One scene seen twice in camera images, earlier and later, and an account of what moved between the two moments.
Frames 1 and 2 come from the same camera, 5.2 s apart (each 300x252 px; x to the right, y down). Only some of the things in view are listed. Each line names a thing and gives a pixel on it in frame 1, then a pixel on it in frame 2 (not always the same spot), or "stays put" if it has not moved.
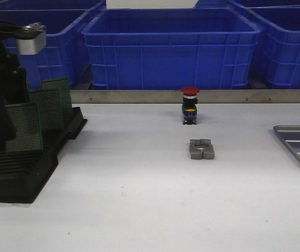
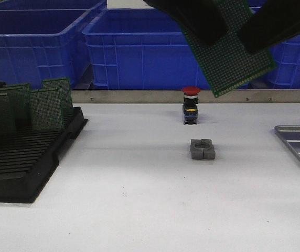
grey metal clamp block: [201, 149] stays put
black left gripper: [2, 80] → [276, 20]
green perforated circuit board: [25, 118] → [228, 64]
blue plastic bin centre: [175, 49] stays put
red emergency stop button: [189, 108] stays put
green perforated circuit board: [50, 101] stays put
